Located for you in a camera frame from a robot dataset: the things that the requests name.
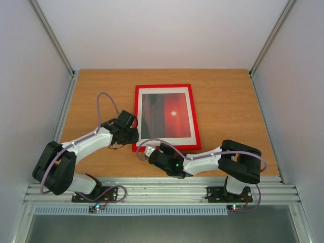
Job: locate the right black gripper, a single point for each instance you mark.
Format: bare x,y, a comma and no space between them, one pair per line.
157,156

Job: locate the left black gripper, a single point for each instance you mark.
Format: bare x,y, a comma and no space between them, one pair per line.
135,139

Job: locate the red picture frame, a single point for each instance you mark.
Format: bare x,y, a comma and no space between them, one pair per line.
192,143

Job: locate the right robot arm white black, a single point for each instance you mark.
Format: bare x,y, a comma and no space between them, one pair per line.
240,162

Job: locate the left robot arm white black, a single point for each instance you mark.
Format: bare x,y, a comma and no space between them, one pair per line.
55,169

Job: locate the red sunset photo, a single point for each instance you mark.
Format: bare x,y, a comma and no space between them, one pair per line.
164,116

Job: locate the right small circuit board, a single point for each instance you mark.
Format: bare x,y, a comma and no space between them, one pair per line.
235,207

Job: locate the small circuit board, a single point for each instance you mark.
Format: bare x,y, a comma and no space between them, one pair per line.
235,207
97,208

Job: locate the left small circuit board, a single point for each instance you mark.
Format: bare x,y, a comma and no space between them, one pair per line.
97,208

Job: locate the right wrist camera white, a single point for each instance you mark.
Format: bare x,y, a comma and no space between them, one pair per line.
149,149

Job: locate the aluminium front rail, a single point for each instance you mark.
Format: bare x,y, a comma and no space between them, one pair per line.
192,190

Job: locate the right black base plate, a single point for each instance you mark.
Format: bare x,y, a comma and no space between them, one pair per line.
217,194

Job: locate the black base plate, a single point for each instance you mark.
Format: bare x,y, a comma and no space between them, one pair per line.
217,194
106,193

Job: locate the left aluminium corner post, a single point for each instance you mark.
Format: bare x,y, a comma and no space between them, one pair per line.
46,25

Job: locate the aluminium corner post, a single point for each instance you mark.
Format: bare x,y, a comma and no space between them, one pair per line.
46,25
273,34

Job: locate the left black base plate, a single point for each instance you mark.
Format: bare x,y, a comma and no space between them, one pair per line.
106,193

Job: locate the grey slotted cable duct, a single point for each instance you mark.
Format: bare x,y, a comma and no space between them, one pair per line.
119,210

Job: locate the right aluminium corner post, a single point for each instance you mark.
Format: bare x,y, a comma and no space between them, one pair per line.
273,34

